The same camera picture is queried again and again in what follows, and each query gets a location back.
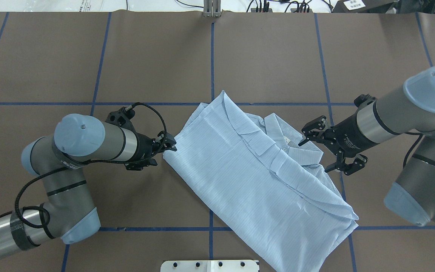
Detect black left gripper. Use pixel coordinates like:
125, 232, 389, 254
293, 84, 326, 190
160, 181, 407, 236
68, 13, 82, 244
136, 131, 177, 162

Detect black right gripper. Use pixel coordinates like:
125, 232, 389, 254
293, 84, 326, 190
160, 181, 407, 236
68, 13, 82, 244
298, 113, 368, 176

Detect light blue button-up shirt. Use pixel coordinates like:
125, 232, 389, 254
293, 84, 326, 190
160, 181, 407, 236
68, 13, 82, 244
163, 91, 359, 272

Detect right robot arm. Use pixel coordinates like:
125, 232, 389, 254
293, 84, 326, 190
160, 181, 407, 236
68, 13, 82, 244
299, 66, 435, 227

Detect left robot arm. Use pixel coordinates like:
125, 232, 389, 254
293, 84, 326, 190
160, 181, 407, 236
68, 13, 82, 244
0, 111, 176, 259

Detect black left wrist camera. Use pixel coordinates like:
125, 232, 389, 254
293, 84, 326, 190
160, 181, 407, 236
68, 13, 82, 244
105, 106, 135, 132

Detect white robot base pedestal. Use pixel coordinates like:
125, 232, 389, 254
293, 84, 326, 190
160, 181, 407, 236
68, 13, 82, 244
160, 260, 261, 272

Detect aluminium frame post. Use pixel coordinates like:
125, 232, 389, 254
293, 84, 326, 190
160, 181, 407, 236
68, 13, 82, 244
203, 0, 222, 17

